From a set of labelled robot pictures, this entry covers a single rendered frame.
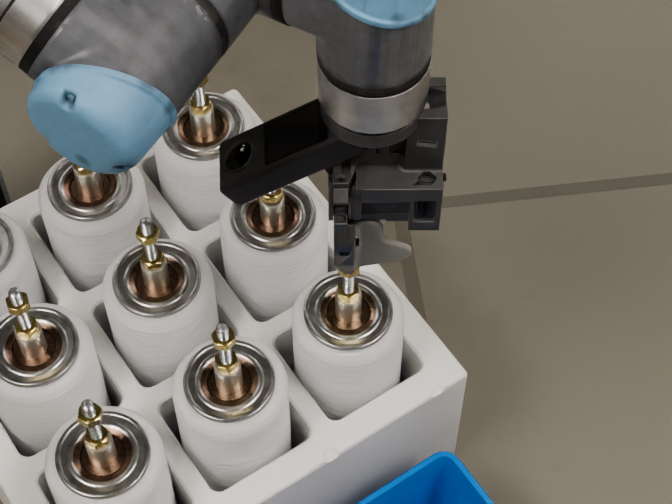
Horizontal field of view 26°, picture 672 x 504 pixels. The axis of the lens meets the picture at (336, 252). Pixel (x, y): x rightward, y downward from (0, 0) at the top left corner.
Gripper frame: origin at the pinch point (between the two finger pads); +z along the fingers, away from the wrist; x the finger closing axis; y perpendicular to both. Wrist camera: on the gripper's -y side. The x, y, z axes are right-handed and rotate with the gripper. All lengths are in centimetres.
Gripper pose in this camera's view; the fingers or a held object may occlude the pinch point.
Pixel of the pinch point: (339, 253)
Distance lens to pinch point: 115.3
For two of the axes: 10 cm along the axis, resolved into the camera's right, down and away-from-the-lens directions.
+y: 10.0, 0.0, 0.0
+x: 0.0, -8.4, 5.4
